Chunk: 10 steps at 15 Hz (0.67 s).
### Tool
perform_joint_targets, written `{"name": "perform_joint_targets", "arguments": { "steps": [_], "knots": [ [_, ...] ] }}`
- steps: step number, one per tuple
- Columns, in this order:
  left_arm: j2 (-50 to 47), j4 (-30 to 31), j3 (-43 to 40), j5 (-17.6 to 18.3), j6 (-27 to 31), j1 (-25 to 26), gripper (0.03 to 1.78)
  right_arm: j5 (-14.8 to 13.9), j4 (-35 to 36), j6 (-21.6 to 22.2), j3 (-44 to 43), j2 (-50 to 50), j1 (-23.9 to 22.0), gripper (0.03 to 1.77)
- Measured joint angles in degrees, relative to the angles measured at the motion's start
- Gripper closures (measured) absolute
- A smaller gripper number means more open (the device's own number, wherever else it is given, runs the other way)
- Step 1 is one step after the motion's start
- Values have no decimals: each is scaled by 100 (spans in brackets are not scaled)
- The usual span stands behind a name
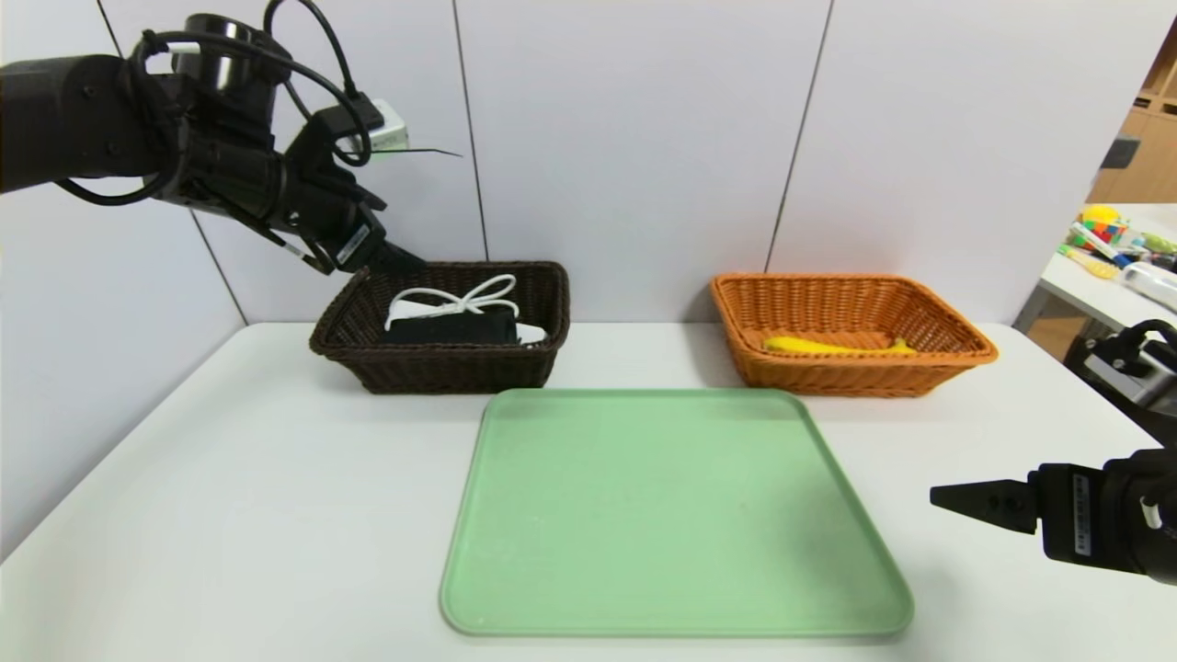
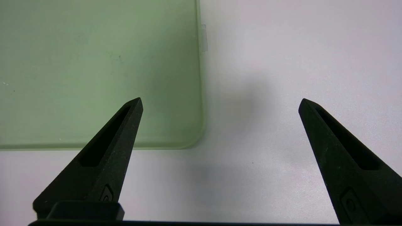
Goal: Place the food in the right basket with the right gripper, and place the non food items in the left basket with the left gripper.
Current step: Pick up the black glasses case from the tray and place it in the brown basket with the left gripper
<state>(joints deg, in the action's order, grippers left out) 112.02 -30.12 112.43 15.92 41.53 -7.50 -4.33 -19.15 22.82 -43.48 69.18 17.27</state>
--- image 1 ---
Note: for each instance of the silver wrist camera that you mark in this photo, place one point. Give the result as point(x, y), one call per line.
point(382, 133)
point(1131, 368)

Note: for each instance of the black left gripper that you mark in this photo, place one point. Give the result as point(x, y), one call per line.
point(357, 245)

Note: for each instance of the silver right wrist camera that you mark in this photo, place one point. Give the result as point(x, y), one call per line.
point(1131, 368)

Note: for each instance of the orange wicker basket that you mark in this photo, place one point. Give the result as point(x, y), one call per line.
point(846, 377)

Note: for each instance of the wooden shelf unit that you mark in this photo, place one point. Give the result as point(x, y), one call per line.
point(1145, 156)

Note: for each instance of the dark brown wicker basket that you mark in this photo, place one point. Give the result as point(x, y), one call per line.
point(441, 372)

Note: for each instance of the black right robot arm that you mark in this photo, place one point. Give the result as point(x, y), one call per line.
point(1149, 496)

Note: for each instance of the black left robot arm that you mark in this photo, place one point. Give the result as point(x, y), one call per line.
point(138, 129)

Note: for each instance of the yellow banana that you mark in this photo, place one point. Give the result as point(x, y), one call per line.
point(818, 347)

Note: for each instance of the black glasses case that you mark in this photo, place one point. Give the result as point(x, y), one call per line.
point(451, 329)

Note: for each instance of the yellow green toy item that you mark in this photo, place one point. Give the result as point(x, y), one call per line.
point(1090, 262)

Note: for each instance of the white bottle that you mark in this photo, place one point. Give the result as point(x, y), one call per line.
point(1149, 280)

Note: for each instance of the colourful cube toy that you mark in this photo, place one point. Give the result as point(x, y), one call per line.
point(1102, 225)

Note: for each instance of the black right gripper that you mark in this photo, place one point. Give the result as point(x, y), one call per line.
point(1071, 513)

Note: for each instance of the light green plastic tray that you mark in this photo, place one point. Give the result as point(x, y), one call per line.
point(662, 515)

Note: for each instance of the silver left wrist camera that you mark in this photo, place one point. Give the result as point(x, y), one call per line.
point(382, 133)

